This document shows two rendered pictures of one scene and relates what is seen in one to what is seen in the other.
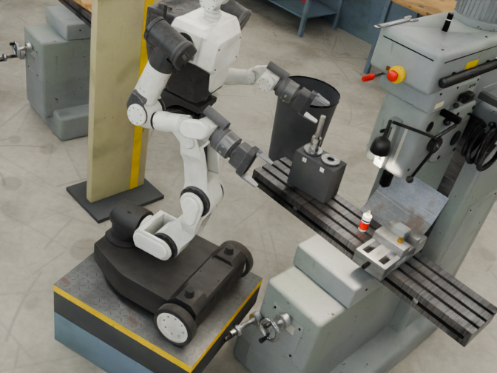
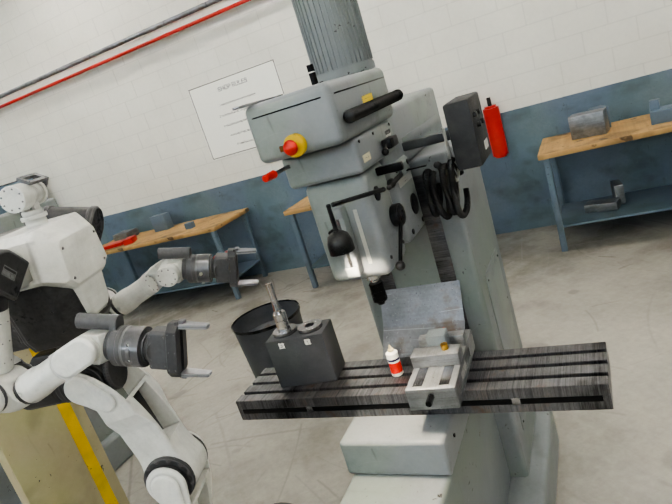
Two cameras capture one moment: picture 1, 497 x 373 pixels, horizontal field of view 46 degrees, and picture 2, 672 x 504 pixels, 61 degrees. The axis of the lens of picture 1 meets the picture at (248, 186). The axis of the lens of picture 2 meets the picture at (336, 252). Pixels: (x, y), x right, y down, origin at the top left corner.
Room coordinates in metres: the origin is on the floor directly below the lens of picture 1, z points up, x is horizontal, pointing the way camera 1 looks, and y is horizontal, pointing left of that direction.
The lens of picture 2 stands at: (0.46, -0.12, 1.86)
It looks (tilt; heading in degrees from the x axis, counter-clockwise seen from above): 15 degrees down; 348
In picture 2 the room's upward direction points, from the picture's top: 18 degrees counter-clockwise
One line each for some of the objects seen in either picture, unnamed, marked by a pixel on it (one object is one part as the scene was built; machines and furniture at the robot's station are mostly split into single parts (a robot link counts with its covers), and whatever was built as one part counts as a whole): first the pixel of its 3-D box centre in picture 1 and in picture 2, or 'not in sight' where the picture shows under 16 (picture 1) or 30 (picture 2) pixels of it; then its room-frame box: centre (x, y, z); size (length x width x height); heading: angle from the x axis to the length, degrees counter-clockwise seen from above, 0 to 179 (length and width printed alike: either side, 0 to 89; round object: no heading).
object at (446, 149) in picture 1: (431, 119); (377, 203); (2.27, -0.68, 1.47); 0.24 x 0.19 x 0.26; 51
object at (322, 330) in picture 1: (332, 309); (438, 500); (2.10, -0.54, 0.43); 0.81 x 0.32 x 0.60; 141
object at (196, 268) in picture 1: (166, 252); not in sight; (2.06, 0.31, 0.59); 0.64 x 0.52 x 0.33; 69
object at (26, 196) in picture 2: (214, 1); (25, 200); (2.04, 0.26, 1.84); 0.10 x 0.07 x 0.09; 161
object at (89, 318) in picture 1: (159, 308); not in sight; (2.06, 0.31, 0.20); 0.78 x 0.68 x 0.40; 69
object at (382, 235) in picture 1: (391, 241); (436, 356); (1.98, -0.64, 1.02); 0.15 x 0.06 x 0.04; 53
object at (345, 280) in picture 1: (356, 254); (414, 410); (2.12, -0.56, 0.79); 0.50 x 0.35 x 0.12; 141
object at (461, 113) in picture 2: not in sight; (469, 129); (2.14, -1.01, 1.62); 0.20 x 0.09 x 0.21; 141
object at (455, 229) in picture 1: (425, 213); (451, 326); (2.60, -0.95, 0.78); 0.50 x 0.47 x 1.56; 141
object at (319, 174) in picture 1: (316, 172); (305, 351); (2.37, -0.30, 1.03); 0.22 x 0.12 x 0.20; 58
